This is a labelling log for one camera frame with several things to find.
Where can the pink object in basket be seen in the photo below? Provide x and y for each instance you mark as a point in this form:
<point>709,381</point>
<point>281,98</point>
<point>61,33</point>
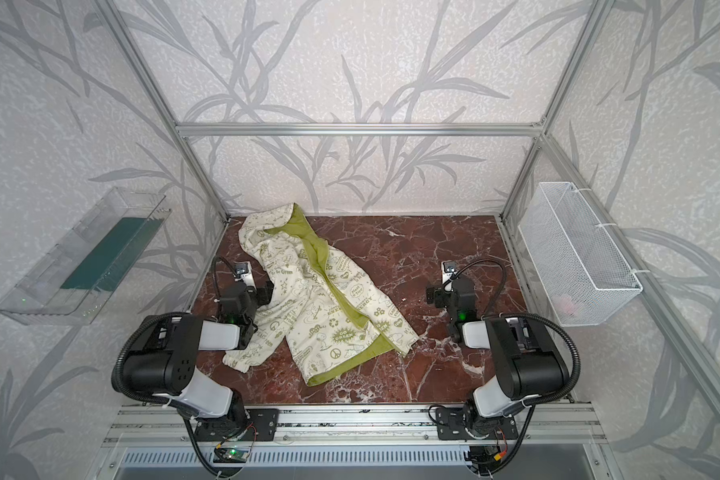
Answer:
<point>566,306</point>

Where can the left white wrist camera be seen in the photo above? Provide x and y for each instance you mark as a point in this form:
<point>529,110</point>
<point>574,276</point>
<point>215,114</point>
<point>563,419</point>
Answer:
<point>243,272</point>

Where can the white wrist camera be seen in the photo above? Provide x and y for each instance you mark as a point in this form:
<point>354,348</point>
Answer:
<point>243,272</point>
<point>448,269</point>

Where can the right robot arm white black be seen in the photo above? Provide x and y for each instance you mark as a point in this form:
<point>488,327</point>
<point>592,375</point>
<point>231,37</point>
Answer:
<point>535,361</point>

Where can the cream green printed jacket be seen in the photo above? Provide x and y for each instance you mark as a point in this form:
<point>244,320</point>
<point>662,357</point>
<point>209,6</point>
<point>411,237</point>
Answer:
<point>324,306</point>

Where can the green lit circuit board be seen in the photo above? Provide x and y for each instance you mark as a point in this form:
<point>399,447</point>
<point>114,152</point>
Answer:
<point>230,455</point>

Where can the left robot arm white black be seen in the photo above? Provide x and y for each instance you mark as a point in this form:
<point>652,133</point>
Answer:
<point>158,362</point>

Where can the white wire mesh basket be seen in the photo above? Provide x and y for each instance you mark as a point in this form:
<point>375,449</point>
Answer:
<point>574,254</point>

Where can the black mounting plate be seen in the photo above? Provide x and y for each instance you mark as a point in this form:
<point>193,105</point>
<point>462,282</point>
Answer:
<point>461,423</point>
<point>255,425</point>

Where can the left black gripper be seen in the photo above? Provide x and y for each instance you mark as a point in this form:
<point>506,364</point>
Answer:
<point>255,294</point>

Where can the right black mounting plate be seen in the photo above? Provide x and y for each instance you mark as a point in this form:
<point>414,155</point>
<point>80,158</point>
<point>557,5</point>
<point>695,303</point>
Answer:
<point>461,423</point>

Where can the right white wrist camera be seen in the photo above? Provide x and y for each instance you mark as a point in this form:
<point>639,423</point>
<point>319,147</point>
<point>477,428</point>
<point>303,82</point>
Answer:
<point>448,269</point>

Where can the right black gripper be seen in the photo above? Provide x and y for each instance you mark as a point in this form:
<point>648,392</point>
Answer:
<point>442,294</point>

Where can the clear plastic wall tray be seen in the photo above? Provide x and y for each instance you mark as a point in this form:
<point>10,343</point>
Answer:
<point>71,284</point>

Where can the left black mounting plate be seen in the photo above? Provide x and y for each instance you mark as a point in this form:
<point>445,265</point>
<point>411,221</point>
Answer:
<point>255,425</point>

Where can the aluminium frame rail base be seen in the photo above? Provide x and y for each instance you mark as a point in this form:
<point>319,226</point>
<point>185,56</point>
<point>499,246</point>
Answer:
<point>352,435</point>

